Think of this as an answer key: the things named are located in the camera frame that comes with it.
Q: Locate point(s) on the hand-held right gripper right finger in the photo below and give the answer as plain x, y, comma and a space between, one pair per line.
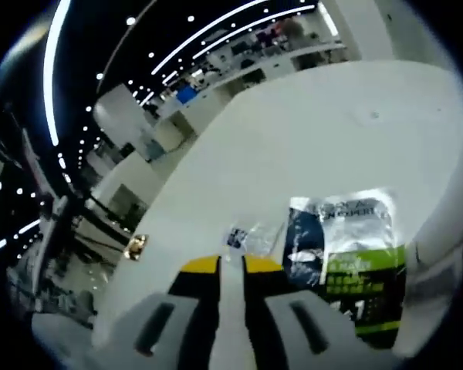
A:
266, 285

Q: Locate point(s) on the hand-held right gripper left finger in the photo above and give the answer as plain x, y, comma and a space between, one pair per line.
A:
193, 293

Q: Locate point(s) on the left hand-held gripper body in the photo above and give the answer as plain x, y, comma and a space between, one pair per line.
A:
436, 262

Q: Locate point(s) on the gold foil skincare sachet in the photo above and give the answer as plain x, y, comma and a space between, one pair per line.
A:
137, 246

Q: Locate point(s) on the green silver skincare sachet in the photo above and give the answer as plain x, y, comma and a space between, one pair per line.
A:
355, 239

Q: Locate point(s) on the blue plastic crate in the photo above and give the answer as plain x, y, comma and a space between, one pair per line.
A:
187, 93

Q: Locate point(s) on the long white office counter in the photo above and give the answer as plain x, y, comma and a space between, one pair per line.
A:
224, 88

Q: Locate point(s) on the straight ceiling light strip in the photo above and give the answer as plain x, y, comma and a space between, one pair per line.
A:
52, 77

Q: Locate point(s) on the curved ceiling light strip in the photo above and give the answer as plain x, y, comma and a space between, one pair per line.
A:
216, 29
254, 25

